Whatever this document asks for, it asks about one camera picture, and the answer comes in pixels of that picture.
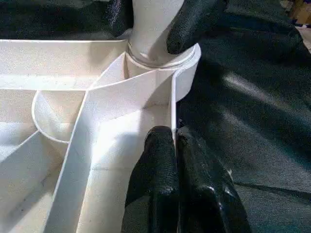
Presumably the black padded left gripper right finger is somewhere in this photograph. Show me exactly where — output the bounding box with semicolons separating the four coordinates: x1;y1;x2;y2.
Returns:
175;125;253;233

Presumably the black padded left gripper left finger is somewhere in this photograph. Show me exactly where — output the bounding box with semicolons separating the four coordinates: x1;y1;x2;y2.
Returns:
121;126;179;233

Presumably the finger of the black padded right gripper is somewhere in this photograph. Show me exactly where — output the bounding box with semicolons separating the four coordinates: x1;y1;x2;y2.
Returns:
107;0;135;39
166;0;230;55

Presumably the white plastic table leg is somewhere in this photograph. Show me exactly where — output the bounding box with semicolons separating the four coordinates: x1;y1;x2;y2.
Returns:
126;0;202;68

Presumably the white plastic table top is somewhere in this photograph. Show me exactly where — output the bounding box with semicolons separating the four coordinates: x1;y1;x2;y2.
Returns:
0;39;203;233

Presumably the black work mat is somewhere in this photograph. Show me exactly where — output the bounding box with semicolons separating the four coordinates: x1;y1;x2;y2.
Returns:
0;0;311;233

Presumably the brown cardboard box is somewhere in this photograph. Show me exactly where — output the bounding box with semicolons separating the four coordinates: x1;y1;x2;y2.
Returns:
291;0;311;27

